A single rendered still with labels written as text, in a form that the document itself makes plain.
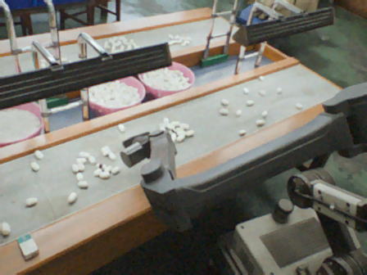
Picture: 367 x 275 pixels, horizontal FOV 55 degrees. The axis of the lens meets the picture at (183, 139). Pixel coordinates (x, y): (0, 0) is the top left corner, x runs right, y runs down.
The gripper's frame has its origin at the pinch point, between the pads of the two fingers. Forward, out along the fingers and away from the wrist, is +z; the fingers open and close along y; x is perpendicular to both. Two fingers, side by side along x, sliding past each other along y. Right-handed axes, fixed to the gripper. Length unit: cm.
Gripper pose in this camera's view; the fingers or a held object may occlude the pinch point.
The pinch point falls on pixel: (128, 146)
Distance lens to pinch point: 125.5
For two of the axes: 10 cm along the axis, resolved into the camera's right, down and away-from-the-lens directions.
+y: -7.8, 3.2, -5.3
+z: -5.5, 0.5, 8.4
